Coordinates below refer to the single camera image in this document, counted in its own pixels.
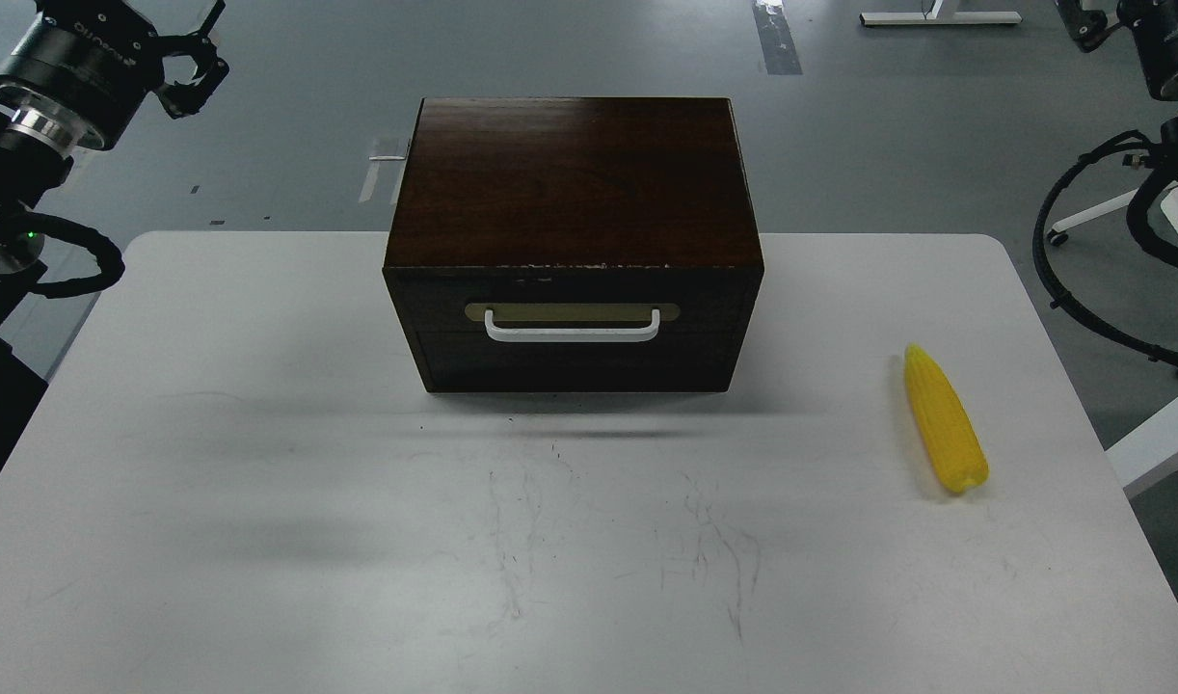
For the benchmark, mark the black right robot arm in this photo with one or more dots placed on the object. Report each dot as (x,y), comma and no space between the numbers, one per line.
(1154,28)

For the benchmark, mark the dark wooden drawer cabinet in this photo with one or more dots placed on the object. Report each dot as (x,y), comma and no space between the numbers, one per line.
(573,184)

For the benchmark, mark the yellow plastic corn cob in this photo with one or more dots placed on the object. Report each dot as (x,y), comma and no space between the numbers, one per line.
(949,438)

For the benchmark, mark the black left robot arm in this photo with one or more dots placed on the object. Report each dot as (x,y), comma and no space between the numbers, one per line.
(76,80)

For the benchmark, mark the wooden drawer with white handle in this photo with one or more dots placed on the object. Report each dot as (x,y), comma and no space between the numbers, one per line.
(659,329)

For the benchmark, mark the white rolling stand leg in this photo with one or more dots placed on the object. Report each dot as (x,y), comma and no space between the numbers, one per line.
(1058,233)

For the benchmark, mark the white neighbouring table edge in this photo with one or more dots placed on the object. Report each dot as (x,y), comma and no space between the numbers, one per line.
(1149,454)

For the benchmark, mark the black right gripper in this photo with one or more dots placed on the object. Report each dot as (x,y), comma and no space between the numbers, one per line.
(1088,23)

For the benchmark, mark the white desk leg base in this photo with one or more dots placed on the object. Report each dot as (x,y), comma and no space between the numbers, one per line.
(940,13)

